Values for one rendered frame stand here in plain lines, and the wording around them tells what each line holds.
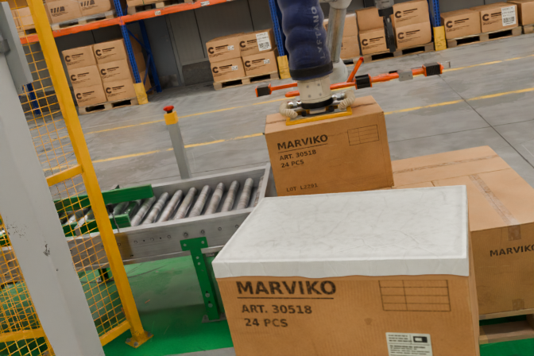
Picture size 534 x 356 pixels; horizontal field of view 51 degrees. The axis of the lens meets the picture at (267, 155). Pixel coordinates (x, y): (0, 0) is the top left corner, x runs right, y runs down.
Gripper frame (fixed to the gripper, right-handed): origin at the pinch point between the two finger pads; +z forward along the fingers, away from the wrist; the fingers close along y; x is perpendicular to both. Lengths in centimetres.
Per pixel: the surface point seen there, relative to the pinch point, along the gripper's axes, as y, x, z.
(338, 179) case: 21, -37, 58
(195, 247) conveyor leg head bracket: 37, -115, 77
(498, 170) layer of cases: 18, 42, 67
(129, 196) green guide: -19, -165, 62
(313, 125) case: 21, -44, 28
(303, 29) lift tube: 11.6, -41.4, -18.8
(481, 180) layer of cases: 29, 31, 67
